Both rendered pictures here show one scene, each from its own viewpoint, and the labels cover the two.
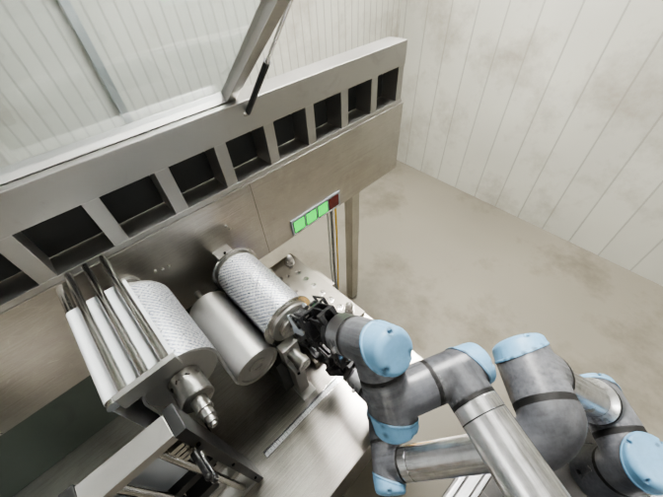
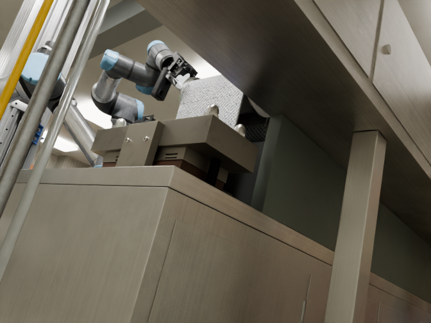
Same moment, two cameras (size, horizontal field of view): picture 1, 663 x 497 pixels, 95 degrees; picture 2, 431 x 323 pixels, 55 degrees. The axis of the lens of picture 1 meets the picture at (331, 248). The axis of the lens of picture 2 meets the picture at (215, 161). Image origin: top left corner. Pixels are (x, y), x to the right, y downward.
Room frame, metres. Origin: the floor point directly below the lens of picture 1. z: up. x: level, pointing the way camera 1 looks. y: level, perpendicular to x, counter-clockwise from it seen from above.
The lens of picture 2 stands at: (1.58, 0.15, 0.71)
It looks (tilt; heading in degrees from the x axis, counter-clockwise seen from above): 17 degrees up; 176
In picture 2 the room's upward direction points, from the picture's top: 14 degrees clockwise
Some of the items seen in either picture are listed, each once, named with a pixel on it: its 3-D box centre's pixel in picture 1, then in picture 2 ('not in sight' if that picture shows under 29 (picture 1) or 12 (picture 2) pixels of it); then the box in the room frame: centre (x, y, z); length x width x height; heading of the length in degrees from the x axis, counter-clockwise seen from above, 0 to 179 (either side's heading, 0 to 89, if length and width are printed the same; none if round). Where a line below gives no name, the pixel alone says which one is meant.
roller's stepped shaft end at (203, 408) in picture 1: (206, 412); not in sight; (0.18, 0.25, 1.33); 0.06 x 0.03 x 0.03; 42
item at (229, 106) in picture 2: not in sight; (201, 129); (0.54, 0.16, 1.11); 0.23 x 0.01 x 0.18; 42
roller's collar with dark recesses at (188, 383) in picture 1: (190, 389); not in sight; (0.22, 0.29, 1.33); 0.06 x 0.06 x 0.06; 42
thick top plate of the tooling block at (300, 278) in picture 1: (309, 297); (168, 149); (0.65, 0.09, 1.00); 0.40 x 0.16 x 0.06; 42
